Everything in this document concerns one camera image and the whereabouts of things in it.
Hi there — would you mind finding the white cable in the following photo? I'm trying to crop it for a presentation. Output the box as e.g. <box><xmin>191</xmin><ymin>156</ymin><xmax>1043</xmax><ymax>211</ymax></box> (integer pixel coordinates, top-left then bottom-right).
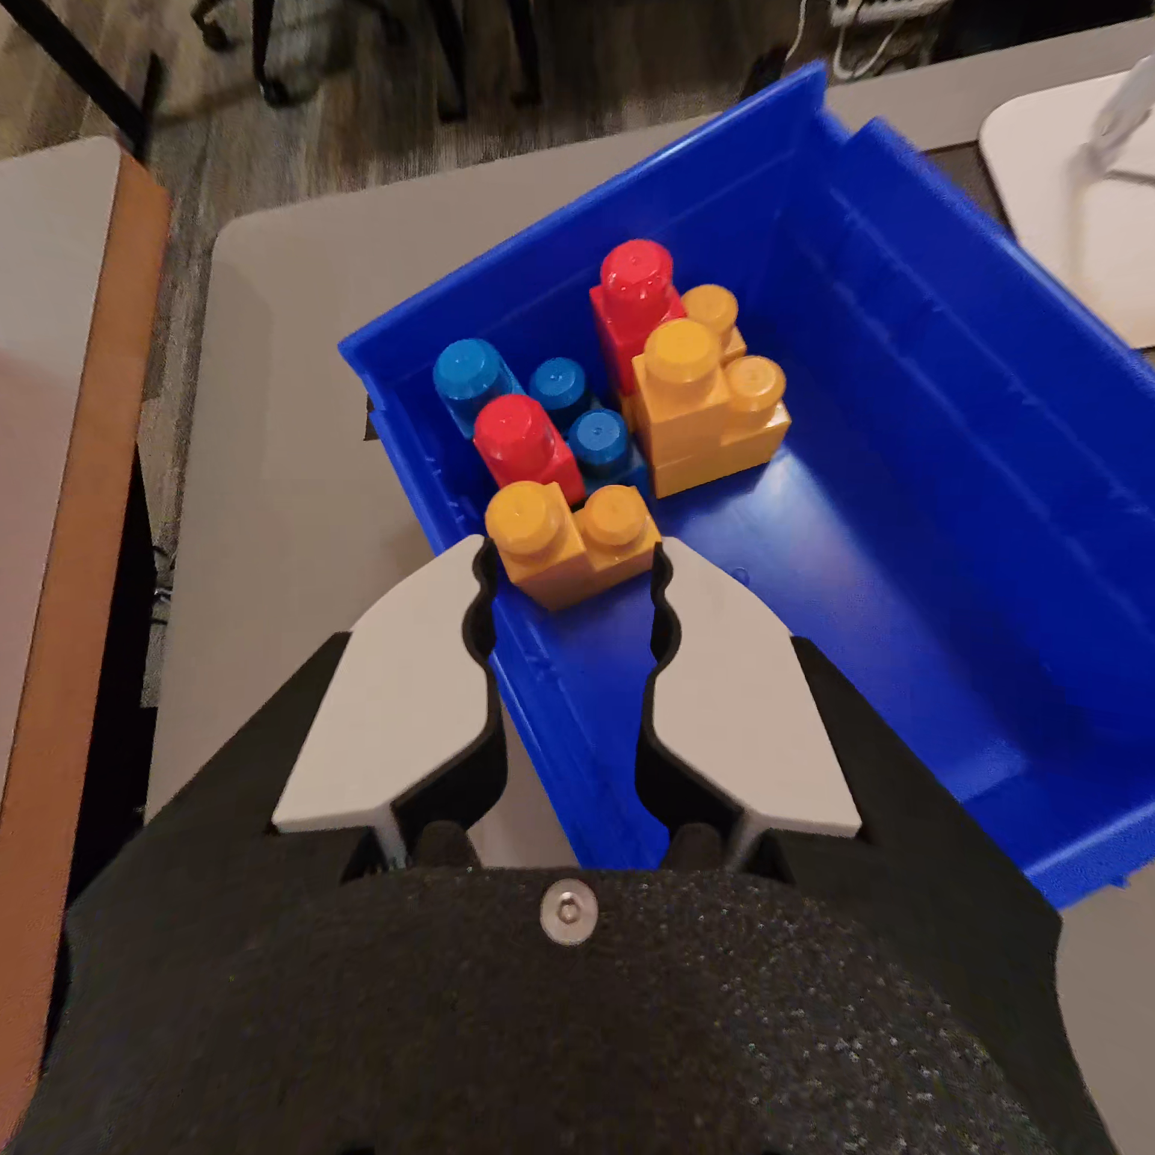
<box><xmin>833</xmin><ymin>17</ymin><xmax>908</xmax><ymax>80</ymax></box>

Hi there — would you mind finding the yellow one-stud mega block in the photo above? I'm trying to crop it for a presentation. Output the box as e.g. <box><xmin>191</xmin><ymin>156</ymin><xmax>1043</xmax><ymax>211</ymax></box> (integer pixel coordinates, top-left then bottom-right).
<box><xmin>485</xmin><ymin>481</ymin><xmax>587</xmax><ymax>596</ymax></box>
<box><xmin>631</xmin><ymin>318</ymin><xmax>731</xmax><ymax>451</ymax></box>

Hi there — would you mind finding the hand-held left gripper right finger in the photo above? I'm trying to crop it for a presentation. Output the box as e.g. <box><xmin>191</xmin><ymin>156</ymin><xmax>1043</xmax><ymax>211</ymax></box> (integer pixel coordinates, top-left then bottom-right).
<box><xmin>634</xmin><ymin>538</ymin><xmax>862</xmax><ymax>858</ymax></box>

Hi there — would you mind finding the blue two-stud mega block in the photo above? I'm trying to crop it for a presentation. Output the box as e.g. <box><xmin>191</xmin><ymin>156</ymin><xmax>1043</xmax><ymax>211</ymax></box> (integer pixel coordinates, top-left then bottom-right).
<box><xmin>528</xmin><ymin>357</ymin><xmax>593</xmax><ymax>426</ymax></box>
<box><xmin>566</xmin><ymin>408</ymin><xmax>650</xmax><ymax>494</ymax></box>

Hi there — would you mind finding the white power strip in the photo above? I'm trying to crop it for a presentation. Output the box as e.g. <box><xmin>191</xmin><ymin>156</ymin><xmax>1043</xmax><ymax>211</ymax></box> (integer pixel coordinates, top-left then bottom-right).
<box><xmin>829</xmin><ymin>0</ymin><xmax>951</xmax><ymax>25</ymax></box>

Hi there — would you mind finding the white sign stand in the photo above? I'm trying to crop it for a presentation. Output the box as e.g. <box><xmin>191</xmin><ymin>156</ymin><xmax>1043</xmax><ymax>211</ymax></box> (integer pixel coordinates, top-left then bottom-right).
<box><xmin>978</xmin><ymin>54</ymin><xmax>1155</xmax><ymax>351</ymax></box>

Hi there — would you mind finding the blue one-stud mega block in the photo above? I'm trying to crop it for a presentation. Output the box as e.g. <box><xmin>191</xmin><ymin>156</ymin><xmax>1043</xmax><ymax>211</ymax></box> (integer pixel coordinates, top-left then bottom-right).
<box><xmin>432</xmin><ymin>337</ymin><xmax>526</xmax><ymax>439</ymax></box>

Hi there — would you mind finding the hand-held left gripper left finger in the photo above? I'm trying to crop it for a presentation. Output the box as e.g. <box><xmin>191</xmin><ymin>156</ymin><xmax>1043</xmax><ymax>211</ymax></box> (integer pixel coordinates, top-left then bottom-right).
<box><xmin>271</xmin><ymin>532</ymin><xmax>511</xmax><ymax>862</ymax></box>

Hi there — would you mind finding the red one-stud mega block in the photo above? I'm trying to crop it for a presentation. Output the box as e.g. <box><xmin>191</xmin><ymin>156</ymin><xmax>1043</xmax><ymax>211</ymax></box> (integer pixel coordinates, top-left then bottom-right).
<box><xmin>589</xmin><ymin>239</ymin><xmax>689</xmax><ymax>398</ymax></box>
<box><xmin>471</xmin><ymin>394</ymin><xmax>587</xmax><ymax>506</ymax></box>

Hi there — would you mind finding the blue plastic bin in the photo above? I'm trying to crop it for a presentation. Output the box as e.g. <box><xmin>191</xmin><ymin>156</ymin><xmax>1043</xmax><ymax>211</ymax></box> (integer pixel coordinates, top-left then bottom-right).
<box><xmin>338</xmin><ymin>60</ymin><xmax>1155</xmax><ymax>911</ymax></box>

